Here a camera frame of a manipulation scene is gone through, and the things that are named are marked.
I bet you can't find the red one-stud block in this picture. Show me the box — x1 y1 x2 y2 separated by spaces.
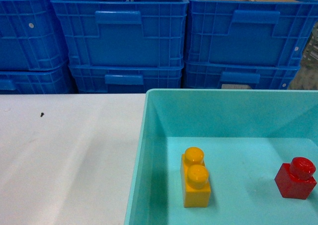
274 157 317 200

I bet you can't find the yellow two-stud block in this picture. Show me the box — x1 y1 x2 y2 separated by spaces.
180 147 211 208

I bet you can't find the blue crate bottom right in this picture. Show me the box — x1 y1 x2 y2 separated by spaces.
182 62 300 89

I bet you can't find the blue crate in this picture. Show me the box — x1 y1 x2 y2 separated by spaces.
52 0 189 69
69 64 183 93
0 62 77 94
182 62 300 89
0 0 68 71
185 0 318 68

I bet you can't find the blue crate bottom middle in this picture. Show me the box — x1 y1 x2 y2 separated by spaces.
69 64 183 93

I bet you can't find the teal plastic bin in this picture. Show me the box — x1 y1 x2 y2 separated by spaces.
125 89 318 225

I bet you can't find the blue crate top middle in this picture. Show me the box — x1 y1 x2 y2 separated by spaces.
52 0 189 69

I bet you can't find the blue crate bottom left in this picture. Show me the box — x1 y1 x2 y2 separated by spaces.
0 62 77 94

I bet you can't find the blue crate top right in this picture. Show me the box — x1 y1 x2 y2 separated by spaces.
185 0 318 68

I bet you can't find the blue crate top left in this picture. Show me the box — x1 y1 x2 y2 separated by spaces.
0 0 68 71

